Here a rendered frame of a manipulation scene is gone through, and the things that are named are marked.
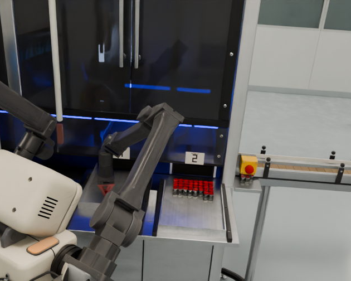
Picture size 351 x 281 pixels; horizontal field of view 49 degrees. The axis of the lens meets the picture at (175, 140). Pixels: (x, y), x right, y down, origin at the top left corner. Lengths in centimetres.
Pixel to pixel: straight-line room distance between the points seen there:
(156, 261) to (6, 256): 129
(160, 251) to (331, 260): 140
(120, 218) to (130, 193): 7
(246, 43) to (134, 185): 85
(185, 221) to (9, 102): 84
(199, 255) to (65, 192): 125
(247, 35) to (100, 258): 106
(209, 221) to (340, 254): 167
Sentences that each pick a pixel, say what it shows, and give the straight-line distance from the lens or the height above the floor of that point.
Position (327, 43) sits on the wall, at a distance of 661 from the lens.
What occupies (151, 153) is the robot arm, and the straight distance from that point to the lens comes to 103.
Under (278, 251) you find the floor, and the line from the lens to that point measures 296.
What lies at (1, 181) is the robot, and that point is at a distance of 96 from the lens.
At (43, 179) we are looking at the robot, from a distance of 89.
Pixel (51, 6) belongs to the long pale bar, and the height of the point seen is 164.
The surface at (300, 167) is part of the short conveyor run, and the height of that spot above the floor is 93.
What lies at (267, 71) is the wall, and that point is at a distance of 648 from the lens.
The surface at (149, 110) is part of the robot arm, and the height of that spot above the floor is 141.
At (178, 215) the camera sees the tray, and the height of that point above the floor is 88.
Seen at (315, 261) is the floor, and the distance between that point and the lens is 298.
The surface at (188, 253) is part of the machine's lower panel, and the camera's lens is 207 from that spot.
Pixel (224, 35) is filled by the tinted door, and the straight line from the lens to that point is 160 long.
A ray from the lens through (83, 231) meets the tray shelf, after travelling 154.
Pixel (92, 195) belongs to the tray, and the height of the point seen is 88.
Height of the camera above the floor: 182
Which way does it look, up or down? 25 degrees down
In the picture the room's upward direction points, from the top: 4 degrees clockwise
